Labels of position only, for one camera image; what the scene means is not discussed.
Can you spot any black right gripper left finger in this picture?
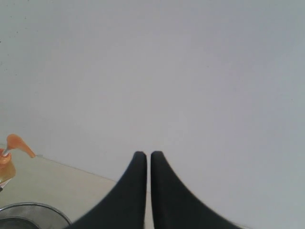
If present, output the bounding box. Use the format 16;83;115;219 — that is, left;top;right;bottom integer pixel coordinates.
71;151;147;229

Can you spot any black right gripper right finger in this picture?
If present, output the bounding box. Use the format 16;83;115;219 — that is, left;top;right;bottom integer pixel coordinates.
151;151;239;229

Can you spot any orange pump soap bottle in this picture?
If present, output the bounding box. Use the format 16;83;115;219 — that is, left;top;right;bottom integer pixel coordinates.
0;134;36;191

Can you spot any steel mesh colander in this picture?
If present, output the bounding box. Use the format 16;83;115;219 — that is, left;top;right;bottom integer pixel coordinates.
0;202;71;229

